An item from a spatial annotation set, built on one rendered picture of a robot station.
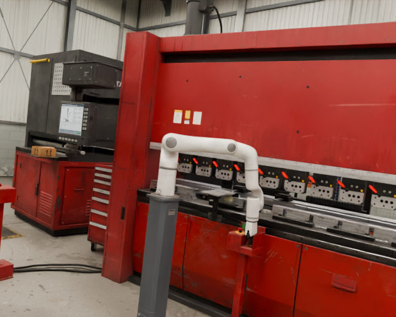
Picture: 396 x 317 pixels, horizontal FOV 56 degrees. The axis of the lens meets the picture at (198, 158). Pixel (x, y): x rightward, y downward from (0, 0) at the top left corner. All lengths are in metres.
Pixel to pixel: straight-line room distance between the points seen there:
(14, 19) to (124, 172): 6.81
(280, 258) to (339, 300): 0.46
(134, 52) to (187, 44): 0.49
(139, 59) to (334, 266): 2.31
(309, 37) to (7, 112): 7.71
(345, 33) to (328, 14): 4.95
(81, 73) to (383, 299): 2.82
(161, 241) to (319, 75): 1.60
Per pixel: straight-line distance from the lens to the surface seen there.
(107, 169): 4.12
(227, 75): 3.14
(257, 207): 2.56
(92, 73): 3.29
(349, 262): 2.69
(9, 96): 9.53
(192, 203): 3.11
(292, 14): 8.15
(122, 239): 3.53
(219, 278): 3.09
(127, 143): 3.44
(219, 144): 2.42
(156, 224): 2.45
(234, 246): 2.66
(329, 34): 2.89
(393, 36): 2.80
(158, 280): 2.56
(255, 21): 8.61
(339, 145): 2.74
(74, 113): 3.38
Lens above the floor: 1.41
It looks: 3 degrees down
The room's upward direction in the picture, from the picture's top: 7 degrees clockwise
